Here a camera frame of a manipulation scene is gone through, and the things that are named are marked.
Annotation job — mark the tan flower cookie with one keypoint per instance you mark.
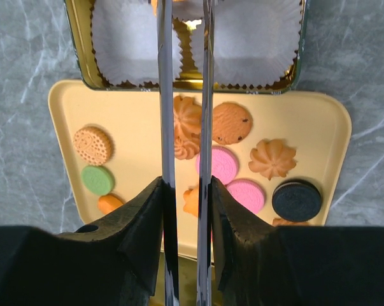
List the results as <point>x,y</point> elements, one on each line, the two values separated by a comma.
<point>272,158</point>

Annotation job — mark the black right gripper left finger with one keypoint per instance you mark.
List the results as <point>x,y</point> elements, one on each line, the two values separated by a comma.
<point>122,250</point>

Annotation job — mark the small swirl cookie right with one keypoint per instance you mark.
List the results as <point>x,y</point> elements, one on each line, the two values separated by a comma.
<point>284,222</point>

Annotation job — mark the pink sandwich cookie lower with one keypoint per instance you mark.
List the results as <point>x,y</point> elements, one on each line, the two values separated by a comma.
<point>248,193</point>

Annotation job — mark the orange fish cookie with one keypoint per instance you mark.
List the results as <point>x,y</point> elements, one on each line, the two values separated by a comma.
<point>191,198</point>
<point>108,203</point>

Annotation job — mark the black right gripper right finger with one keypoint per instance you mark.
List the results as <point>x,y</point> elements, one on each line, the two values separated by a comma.
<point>245,254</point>

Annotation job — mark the pink sandwich cookie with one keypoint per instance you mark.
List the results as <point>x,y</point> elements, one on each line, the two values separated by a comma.
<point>224,164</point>
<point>248,193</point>

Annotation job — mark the pink sandwich cookie upper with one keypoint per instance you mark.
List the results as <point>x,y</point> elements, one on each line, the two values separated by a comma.
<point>224,164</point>

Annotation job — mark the metal serving tongs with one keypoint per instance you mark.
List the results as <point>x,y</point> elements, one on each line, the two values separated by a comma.
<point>163,10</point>

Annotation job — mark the yellow plastic tray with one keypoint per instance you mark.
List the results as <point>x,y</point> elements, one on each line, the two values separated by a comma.
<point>316,125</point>

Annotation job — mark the black sandwich cookie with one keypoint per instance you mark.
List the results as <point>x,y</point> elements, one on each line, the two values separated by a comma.
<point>296,200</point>

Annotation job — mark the chocolate chip cookie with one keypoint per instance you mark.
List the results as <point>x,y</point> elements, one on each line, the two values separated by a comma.
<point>231,123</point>

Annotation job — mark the green cookie tin box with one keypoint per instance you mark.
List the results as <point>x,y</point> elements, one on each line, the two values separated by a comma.
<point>79,14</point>

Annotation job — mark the gold tin lid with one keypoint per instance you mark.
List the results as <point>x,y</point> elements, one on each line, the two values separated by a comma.
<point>187,283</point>

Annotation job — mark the dotted sandwich cookie left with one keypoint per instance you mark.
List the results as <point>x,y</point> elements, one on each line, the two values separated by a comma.
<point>93,145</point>

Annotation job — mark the green sandwich cookie left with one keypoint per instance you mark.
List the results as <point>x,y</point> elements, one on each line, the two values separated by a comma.
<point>98,180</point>

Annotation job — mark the white paper cup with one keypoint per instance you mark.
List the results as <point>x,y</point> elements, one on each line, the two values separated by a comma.
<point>125,41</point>
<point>255,42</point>

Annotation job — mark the brown swirl cookie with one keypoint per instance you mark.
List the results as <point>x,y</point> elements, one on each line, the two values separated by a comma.
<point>186,149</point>

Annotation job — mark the flower cookie top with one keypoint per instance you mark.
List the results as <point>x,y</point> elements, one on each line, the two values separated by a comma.
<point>187,117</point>

